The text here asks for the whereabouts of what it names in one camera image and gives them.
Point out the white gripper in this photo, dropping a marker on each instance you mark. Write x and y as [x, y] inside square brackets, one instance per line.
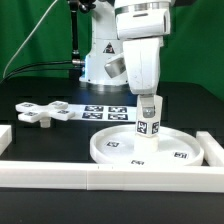
[142, 61]

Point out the white front fence bar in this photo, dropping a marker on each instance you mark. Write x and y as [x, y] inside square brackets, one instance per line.
[16, 174]

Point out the white fence bar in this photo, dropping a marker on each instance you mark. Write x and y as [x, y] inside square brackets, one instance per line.
[16, 174]
[213, 151]
[5, 137]

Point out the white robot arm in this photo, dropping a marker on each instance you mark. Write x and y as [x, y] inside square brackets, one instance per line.
[116, 21]

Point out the white cross-shaped table base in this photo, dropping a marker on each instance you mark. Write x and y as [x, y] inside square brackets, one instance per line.
[31, 113]

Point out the white marker sheet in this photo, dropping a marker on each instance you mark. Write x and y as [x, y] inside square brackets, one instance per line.
[103, 113]

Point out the white round table top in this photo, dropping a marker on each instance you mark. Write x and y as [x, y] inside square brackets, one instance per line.
[169, 148]

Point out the white right fence bar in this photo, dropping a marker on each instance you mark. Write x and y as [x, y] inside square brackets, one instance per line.
[213, 151]

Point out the white left fence bar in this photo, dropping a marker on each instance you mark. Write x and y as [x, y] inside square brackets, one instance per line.
[5, 137]

